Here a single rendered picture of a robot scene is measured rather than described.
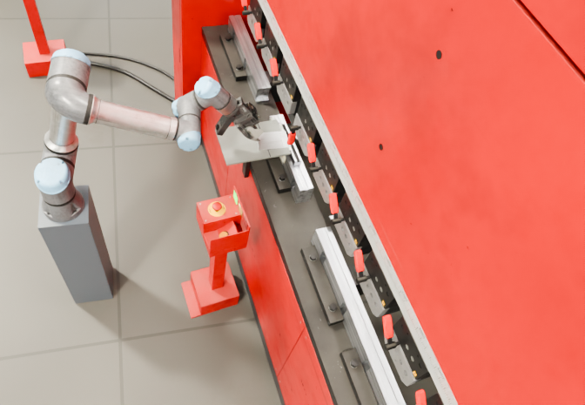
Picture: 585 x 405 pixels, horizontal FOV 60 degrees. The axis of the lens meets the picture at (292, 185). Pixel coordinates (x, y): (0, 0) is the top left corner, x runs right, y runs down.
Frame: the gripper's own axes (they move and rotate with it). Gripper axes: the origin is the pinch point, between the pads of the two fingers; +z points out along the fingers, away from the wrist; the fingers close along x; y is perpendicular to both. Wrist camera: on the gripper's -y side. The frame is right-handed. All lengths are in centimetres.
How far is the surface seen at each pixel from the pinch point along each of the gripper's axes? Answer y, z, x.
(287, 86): 22.2, -10.8, 3.1
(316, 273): 3, 20, -55
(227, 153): -11.5, -3.5, -5.1
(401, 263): 42, -20, -77
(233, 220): -26.3, 17.0, -21.0
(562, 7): 88, -79, -73
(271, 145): 2.3, 7.7, -2.5
